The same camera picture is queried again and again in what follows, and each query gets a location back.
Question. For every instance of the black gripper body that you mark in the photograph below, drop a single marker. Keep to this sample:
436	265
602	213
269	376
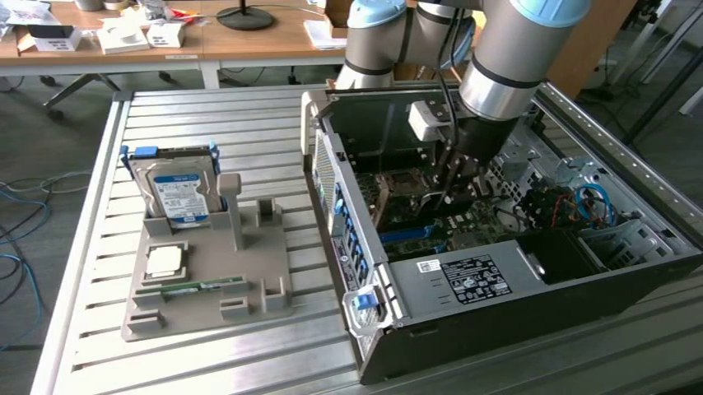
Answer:
486	138

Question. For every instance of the black Nvidia graphics card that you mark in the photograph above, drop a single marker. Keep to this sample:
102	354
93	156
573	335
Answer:
406	214

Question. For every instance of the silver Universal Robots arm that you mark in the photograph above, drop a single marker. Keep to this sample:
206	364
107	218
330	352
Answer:
522	49

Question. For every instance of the perforated metal drive cage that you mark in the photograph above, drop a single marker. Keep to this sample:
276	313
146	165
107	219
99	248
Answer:
514	173

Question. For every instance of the metal CPU socket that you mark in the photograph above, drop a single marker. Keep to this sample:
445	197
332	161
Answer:
404	181

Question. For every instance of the green motherboard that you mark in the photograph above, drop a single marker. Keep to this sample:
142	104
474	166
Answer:
478	222

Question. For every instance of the blue expansion slot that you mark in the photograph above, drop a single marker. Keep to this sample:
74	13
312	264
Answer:
406	236

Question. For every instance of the grey power supply unit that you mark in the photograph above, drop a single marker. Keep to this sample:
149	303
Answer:
434	296

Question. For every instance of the wooden cabinet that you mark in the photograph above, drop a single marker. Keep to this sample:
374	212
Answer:
600	41

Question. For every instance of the metal disk bay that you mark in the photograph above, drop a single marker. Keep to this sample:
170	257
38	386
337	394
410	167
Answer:
632	243

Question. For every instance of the white paper stack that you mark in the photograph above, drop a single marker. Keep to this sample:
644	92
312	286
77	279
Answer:
328	37

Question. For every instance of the black open PC case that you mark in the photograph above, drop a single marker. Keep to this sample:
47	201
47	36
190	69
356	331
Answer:
494	337

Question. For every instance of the brown cardboard box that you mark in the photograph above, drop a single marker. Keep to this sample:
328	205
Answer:
338	14

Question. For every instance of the wooden office desk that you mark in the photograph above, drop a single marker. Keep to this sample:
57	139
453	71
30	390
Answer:
276	45
83	59

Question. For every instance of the grey plastic parts rack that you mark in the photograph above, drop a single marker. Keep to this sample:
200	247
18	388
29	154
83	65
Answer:
209	263

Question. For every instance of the hard disk in blue carrier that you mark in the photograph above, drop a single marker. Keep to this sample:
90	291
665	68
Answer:
176	197

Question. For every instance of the black round lamp base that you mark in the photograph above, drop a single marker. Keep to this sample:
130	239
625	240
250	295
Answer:
245	19

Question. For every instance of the green RAM stick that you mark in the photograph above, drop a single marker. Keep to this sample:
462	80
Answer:
182	290

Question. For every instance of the silver CPU chip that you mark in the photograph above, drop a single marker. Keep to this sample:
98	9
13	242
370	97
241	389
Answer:
163	263

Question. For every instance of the red yellow packet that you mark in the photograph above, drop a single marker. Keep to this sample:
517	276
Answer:
185	16

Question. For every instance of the white carton with label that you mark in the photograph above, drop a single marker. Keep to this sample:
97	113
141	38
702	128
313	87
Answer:
165	35

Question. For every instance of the white box with tape roll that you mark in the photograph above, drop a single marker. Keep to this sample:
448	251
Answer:
123	39

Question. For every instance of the beige tape roll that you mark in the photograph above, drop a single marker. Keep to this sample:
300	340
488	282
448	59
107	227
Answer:
117	4

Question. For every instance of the metal cup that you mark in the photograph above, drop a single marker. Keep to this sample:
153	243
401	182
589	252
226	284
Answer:
89	4

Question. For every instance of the white box with black print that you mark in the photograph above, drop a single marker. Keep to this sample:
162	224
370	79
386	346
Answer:
58	43

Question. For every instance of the small black box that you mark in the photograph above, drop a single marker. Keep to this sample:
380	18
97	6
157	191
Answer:
50	31

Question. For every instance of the clear plastic bag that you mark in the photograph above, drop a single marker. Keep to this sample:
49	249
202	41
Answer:
27	12

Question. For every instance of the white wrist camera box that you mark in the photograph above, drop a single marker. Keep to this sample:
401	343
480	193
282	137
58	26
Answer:
426	121

